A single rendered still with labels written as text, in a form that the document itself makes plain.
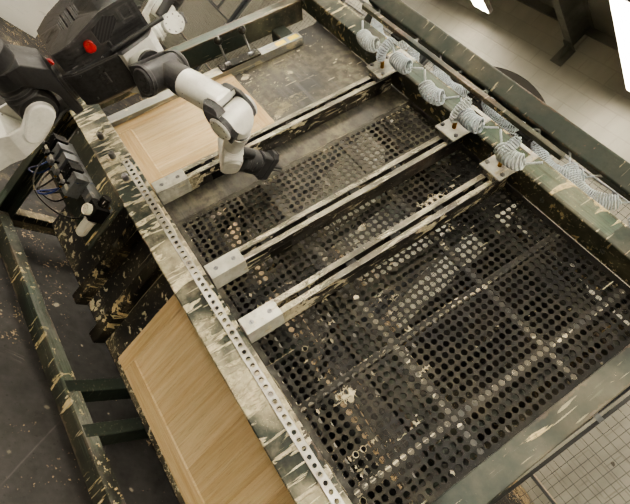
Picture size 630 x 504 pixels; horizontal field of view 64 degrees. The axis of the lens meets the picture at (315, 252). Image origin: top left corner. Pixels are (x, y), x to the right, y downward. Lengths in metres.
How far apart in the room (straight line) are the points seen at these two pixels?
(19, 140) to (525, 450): 1.73
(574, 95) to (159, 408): 6.14
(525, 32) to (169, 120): 6.21
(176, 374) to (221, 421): 0.27
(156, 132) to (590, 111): 5.60
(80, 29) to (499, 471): 1.66
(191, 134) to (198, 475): 1.30
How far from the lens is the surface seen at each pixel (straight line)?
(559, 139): 2.44
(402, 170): 1.87
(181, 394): 1.99
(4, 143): 1.87
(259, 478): 1.79
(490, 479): 1.47
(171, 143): 2.16
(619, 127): 6.79
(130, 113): 2.32
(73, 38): 1.70
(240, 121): 1.50
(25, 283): 2.44
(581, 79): 7.20
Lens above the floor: 1.61
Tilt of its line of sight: 14 degrees down
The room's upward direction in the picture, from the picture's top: 43 degrees clockwise
